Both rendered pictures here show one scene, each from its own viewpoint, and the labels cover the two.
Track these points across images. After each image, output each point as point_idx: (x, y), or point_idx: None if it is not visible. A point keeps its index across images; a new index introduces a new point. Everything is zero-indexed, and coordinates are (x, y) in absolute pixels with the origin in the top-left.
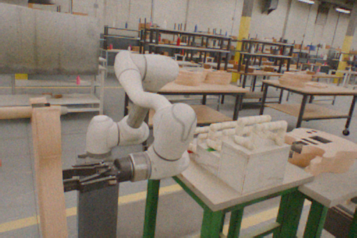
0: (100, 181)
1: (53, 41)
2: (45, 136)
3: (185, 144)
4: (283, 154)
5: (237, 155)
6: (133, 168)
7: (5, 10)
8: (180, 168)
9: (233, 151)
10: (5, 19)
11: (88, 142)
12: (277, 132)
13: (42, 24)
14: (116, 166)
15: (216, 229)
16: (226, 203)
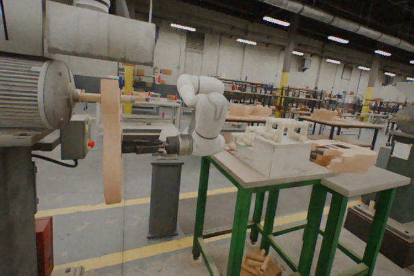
0: (151, 147)
1: (121, 38)
2: (106, 97)
3: (218, 124)
4: (305, 150)
5: (265, 146)
6: (178, 143)
7: (89, 13)
8: (216, 148)
9: (263, 143)
10: (89, 20)
11: None
12: (300, 131)
13: (114, 24)
14: (166, 142)
15: (247, 205)
16: (255, 183)
